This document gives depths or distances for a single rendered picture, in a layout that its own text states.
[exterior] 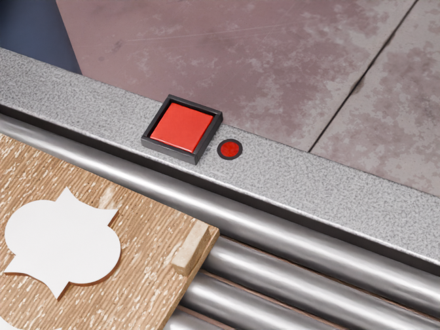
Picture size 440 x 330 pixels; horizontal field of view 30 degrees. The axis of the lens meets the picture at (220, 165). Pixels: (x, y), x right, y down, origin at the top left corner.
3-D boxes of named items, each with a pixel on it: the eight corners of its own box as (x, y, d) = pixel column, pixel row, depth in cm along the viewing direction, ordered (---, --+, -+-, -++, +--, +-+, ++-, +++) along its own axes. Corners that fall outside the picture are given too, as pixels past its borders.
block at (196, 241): (200, 230, 92) (196, 217, 90) (213, 236, 91) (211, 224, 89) (173, 272, 89) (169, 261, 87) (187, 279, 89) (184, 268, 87)
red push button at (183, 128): (173, 108, 105) (171, 101, 104) (215, 122, 103) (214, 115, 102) (150, 143, 102) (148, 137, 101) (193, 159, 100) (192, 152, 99)
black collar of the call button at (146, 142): (170, 101, 105) (168, 93, 104) (223, 119, 103) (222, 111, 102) (142, 146, 102) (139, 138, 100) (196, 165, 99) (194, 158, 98)
